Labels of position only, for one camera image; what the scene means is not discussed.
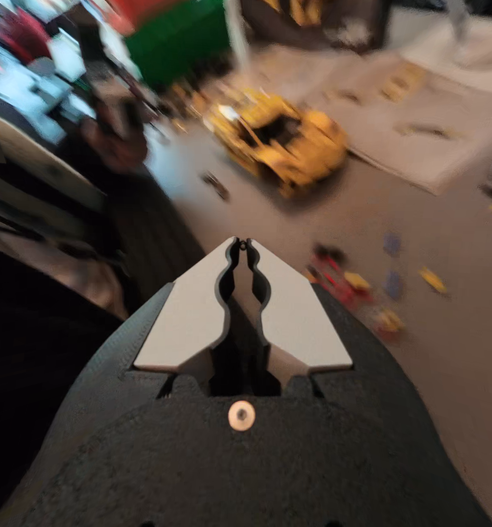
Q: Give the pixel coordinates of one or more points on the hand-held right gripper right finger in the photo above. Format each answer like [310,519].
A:
[303,325]

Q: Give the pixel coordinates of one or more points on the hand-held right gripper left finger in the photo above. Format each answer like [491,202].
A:
[180,325]

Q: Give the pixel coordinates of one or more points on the yellow toy brick car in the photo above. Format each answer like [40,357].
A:
[278,140]

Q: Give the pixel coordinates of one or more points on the grey desk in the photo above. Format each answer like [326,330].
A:
[435,370]

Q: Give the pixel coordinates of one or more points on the person's left hand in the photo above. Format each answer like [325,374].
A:
[118,152]

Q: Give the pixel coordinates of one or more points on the scattered coloured brick pieces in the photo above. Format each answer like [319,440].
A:
[353,284]

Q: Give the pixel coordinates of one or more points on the green plastic bin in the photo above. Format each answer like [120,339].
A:
[180,45]

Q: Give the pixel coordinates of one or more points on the red plastic bin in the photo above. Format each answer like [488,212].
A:
[147,12]

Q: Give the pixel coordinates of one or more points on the open instruction booklet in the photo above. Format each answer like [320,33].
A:
[414,144]

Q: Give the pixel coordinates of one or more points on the toy car box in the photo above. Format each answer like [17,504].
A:
[311,20]

